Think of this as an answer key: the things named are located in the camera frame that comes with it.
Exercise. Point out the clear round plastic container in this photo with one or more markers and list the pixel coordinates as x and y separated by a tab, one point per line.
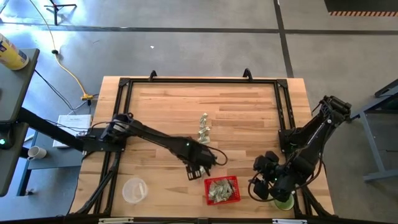
134	190

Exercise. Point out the red plastic slotted basket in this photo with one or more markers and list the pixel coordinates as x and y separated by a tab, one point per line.
207	189

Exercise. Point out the blue grey low cart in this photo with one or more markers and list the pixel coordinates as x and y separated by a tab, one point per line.
59	158

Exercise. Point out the black tripod stand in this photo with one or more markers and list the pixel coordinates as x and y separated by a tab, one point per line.
56	12

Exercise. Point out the white mug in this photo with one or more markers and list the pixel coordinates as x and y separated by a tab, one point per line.
37	152

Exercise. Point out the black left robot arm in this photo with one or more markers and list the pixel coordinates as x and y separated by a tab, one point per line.
149	132

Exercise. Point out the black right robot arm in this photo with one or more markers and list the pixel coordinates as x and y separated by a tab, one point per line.
323	121

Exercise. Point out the black mat hazard stripe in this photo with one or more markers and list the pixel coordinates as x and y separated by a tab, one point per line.
357	5

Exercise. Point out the yellow wipes canister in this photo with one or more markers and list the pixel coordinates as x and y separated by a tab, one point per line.
11	54

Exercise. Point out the silver bracket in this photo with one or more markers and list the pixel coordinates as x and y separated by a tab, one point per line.
289	221
115	220

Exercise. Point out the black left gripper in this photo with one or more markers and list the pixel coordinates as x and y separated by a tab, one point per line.
197	155

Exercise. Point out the black device green light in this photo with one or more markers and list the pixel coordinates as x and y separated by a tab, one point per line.
2	137

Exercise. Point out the green dollar bill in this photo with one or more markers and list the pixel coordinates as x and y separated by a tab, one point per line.
221	185
224	196
204	132
214	191
202	170
230	188
203	119
203	140

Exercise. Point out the black desk leg bar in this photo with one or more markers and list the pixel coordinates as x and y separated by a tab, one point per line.
46	126

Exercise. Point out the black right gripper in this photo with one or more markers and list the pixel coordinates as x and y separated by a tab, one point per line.
276	186

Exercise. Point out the green mug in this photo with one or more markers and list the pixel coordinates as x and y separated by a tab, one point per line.
288	203

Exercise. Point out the dark grey desk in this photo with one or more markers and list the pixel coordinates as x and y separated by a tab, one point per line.
15	93

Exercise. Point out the blue grey metal table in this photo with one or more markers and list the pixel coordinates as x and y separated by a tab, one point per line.
385	98

